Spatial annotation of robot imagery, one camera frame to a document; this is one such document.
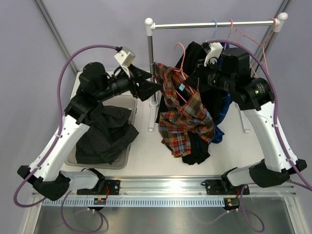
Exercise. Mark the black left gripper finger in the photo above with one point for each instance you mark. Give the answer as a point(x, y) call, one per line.
point(139, 73)
point(146, 89)

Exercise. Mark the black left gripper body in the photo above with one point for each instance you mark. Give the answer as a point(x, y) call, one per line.
point(123, 83)

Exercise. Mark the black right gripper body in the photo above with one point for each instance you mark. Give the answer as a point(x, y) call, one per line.
point(211, 77)

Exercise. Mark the pink hanger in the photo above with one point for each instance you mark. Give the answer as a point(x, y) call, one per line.
point(241, 33)
point(195, 93)
point(267, 41)

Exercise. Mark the black shirt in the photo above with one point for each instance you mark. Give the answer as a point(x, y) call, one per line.
point(199, 149)

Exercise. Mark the red plaid shirt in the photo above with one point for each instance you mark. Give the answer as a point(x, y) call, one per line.
point(181, 118)

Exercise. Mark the dark grey striped shirt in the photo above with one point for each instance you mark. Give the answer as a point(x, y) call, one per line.
point(110, 133)

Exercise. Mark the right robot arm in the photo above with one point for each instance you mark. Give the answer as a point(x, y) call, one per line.
point(229, 70)

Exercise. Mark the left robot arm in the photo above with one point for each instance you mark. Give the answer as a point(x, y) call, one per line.
point(95, 87)

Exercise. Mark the blue shirt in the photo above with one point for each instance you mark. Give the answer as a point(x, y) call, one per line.
point(224, 102)

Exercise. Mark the grey plastic bin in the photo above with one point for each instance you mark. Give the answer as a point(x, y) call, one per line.
point(120, 101)

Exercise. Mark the metal clothes rack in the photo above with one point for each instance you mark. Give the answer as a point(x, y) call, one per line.
point(150, 26)

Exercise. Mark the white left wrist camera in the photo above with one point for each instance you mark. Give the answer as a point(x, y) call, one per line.
point(124, 57)

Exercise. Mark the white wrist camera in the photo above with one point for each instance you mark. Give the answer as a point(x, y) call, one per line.
point(213, 51)
point(124, 57)

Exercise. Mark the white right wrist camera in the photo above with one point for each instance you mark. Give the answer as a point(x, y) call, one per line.
point(213, 51)

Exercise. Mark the right aluminium frame post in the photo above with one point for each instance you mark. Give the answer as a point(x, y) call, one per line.
point(281, 15)

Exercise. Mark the aluminium frame post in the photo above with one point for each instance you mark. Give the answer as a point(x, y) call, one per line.
point(281, 15)
point(52, 27)

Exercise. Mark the aluminium front rail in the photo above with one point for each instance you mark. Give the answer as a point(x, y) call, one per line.
point(181, 186)

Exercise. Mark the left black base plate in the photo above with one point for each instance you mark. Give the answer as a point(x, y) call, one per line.
point(112, 186)

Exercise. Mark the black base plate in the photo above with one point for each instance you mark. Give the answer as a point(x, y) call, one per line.
point(220, 187)
point(112, 186)

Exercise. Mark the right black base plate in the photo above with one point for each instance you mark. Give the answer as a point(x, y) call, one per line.
point(220, 187)

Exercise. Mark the left aluminium frame post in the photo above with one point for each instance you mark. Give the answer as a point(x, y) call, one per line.
point(52, 27)

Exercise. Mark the white slotted cable duct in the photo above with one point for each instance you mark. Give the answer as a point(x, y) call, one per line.
point(138, 202)

